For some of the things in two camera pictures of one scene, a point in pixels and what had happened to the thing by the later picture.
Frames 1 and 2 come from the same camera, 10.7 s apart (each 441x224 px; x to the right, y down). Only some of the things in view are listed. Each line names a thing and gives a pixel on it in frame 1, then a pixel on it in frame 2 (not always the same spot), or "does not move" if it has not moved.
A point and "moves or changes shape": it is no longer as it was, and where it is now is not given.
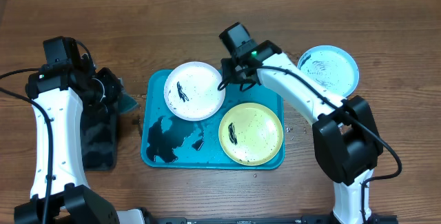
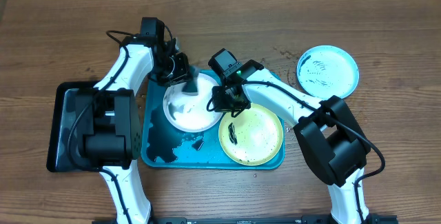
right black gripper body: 232,76 → 231,100
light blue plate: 334,67 does not move
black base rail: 306,219 does not move
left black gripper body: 107,92 → 172,72
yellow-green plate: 250,134 does not move
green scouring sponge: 127,103 moves or changes shape
